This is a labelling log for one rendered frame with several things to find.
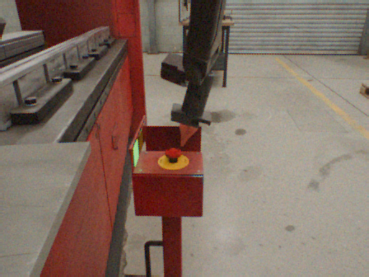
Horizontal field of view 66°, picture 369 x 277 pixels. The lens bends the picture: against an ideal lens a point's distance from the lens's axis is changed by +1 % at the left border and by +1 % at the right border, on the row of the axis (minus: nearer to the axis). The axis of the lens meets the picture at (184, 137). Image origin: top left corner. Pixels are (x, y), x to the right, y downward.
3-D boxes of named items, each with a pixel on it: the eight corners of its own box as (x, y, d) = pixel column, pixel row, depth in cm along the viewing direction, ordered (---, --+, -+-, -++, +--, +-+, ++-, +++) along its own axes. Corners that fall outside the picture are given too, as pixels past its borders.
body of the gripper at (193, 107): (171, 109, 74) (179, 82, 71) (208, 118, 75) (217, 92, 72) (169, 117, 68) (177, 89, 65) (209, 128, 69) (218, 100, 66)
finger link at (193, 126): (165, 135, 78) (174, 104, 74) (190, 142, 78) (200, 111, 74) (163, 147, 71) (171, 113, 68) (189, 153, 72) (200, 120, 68)
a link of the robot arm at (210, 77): (212, 72, 63) (219, 70, 68) (184, 63, 65) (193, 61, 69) (203, 100, 66) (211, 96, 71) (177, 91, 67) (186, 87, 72)
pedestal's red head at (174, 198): (203, 218, 66) (204, 149, 58) (134, 217, 66) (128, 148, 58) (200, 171, 84) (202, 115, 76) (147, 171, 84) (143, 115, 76)
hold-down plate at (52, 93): (39, 124, 61) (35, 110, 60) (12, 124, 61) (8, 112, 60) (72, 87, 88) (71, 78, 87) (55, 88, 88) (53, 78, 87)
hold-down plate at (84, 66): (80, 80, 97) (78, 71, 96) (63, 80, 97) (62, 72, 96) (95, 63, 124) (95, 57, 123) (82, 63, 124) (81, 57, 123)
